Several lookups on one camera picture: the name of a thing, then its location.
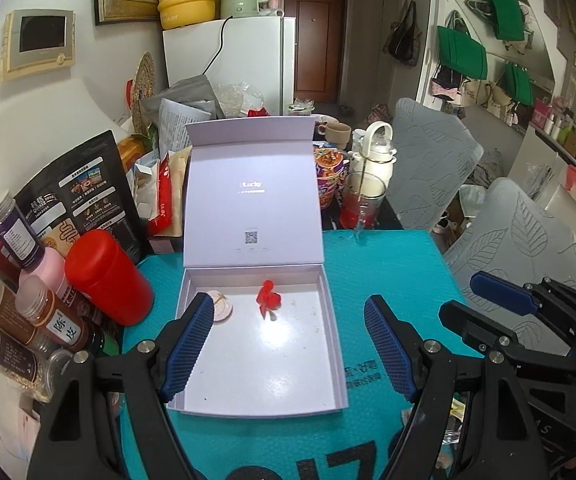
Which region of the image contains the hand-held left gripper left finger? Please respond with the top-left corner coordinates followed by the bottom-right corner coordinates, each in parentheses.
top-left (30, 291), bottom-right (216, 480)

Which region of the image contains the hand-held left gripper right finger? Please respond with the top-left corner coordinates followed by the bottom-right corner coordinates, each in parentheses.
top-left (364, 294), bottom-right (551, 480)

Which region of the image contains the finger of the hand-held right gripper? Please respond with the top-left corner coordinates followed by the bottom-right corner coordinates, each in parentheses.
top-left (439, 300), bottom-right (574, 376)
top-left (469, 271), bottom-right (576, 333)

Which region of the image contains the red hair clip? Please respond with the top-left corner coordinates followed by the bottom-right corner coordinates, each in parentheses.
top-left (254, 280), bottom-right (283, 321)

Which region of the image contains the white hinged gift box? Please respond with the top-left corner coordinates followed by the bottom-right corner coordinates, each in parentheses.
top-left (166, 115), bottom-right (351, 417)

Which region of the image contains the grey leaf pattern chair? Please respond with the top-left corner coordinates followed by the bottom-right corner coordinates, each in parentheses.
top-left (443, 177), bottom-right (576, 306)
top-left (390, 97), bottom-right (484, 233)

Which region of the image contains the cream round hair accessory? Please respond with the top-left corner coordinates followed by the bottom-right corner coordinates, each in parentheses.
top-left (207, 290), bottom-right (233, 323)

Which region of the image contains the teal bubble mailer mat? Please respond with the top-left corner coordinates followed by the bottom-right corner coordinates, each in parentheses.
top-left (118, 230), bottom-right (474, 480)

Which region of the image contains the red plastic canister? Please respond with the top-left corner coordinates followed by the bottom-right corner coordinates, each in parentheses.
top-left (64, 229), bottom-right (155, 326)

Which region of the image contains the empty clear glass jar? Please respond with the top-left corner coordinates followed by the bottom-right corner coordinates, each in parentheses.
top-left (45, 347), bottom-right (76, 383)

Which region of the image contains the white label spice jar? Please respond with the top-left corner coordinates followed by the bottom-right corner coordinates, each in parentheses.
top-left (15, 275), bottom-right (106, 351)

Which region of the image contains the glass with red drink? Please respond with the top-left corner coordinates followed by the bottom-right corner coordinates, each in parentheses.
top-left (340, 172), bottom-right (386, 231)

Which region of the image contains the red snack packet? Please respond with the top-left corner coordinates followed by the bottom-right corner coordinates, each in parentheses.
top-left (145, 149), bottom-right (191, 238)

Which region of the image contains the pink bottle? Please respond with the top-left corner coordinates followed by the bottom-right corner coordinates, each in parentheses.
top-left (30, 247), bottom-right (76, 306)

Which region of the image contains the row of cosmetic bottles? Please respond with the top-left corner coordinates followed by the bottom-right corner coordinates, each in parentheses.
top-left (530, 97), bottom-right (576, 186)

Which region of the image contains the instant noodle cup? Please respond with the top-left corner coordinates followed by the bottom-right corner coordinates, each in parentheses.
top-left (313, 145), bottom-right (351, 211)

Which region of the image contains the sesame seed spice jar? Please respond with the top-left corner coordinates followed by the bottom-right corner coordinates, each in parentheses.
top-left (0, 316), bottom-right (51, 401)

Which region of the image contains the brown spice jar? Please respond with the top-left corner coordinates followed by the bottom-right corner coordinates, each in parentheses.
top-left (0, 267), bottom-right (38, 346)

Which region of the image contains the black printed snack pouch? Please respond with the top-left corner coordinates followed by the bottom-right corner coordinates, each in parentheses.
top-left (12, 130), bottom-right (153, 266)

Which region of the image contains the orange packet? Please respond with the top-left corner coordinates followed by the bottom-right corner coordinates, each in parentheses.
top-left (118, 137), bottom-right (146, 171)

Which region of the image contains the purple label clear jar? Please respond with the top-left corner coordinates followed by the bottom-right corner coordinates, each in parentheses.
top-left (0, 191), bottom-right (46, 273)

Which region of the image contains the small green tote bag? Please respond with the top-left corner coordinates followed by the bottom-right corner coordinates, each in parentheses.
top-left (505, 62), bottom-right (535, 107)

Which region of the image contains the beige mug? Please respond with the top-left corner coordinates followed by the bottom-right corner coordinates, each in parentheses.
top-left (316, 121), bottom-right (353, 150)

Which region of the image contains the printed paper sheet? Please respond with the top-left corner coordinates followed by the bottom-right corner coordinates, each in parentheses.
top-left (158, 99), bottom-right (213, 156)

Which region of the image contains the large green tote bag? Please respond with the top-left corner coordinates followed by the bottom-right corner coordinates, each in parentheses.
top-left (437, 26), bottom-right (489, 81)

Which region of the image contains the clear plastic bag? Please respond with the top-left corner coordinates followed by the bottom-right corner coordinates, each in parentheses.
top-left (215, 82), bottom-right (263, 118)

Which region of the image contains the grey foil bag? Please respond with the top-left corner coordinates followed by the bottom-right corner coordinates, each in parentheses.
top-left (140, 75), bottom-right (219, 121)

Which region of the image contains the woven round trivet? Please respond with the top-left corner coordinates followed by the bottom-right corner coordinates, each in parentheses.
top-left (132, 52), bottom-right (156, 133)

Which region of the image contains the dark hanging handbag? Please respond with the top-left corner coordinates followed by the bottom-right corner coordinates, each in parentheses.
top-left (387, 0), bottom-right (421, 67)

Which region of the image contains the white refrigerator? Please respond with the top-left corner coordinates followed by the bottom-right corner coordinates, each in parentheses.
top-left (162, 16), bottom-right (297, 117)

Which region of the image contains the brown wooden door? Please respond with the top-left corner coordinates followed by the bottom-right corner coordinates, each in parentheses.
top-left (285, 0), bottom-right (349, 106)

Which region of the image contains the yellow electric cooking pot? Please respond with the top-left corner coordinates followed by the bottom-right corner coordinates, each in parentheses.
top-left (158, 0), bottom-right (241, 30)

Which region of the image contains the white teapot with handle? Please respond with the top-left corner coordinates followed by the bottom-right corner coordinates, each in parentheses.
top-left (350, 121), bottom-right (399, 181)

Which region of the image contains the black power cable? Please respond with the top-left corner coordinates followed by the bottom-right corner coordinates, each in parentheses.
top-left (203, 17), bottom-right (233, 78)

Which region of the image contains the wall intercom panel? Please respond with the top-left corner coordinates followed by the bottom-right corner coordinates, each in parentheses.
top-left (0, 9), bottom-right (76, 83)

